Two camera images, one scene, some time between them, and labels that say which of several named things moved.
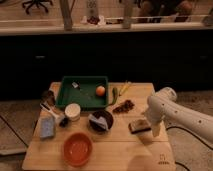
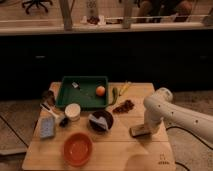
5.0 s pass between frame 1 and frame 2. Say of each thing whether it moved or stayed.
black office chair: stayed
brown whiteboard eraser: moved
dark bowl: stayed
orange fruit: stayed
